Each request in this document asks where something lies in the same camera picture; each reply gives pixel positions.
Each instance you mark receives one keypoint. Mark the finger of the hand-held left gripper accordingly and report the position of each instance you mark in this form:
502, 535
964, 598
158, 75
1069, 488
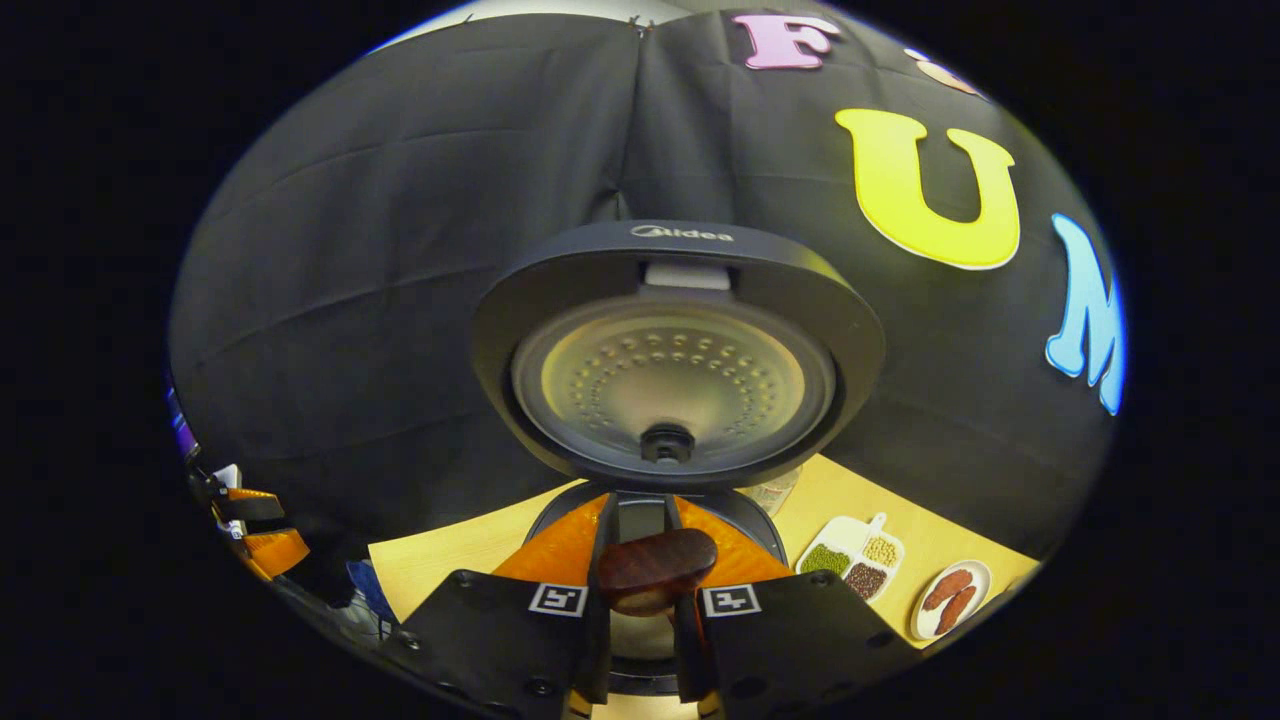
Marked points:
278, 553
255, 505

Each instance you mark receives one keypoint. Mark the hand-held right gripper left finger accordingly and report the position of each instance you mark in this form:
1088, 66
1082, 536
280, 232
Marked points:
500, 640

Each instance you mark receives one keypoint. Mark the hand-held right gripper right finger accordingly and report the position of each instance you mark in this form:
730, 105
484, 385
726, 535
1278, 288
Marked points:
790, 640

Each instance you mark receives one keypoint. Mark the brown wooden spoon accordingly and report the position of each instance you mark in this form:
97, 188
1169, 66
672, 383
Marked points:
655, 565

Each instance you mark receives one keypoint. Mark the grey rice cooker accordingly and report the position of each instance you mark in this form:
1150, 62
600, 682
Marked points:
680, 280

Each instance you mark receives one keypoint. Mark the white divided bean dish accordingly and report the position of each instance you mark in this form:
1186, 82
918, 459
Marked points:
850, 560

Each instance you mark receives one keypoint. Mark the person's blue clothing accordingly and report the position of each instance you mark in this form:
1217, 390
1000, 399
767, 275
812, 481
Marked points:
372, 595

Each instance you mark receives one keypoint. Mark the small clear glass bottle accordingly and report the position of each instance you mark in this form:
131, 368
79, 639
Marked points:
775, 490

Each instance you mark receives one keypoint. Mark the reddish brown meat piece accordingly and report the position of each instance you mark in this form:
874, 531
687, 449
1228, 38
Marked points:
957, 610
945, 588

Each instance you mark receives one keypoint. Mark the white round plate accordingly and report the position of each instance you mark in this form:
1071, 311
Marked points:
975, 605

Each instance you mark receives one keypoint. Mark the black backdrop cloth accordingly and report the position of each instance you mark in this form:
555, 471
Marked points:
350, 250

